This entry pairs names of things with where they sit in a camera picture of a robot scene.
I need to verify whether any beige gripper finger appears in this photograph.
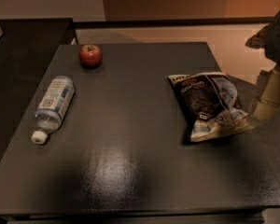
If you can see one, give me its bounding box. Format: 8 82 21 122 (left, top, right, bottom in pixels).
252 64 280 120

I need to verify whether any brown chip bag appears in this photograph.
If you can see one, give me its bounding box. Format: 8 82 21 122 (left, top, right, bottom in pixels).
168 72 251 143

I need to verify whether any blue plastic water bottle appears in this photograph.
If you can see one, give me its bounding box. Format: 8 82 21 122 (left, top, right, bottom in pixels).
31 76 76 145

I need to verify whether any red apple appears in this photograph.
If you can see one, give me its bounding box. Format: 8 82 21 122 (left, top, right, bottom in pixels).
78 45 103 69

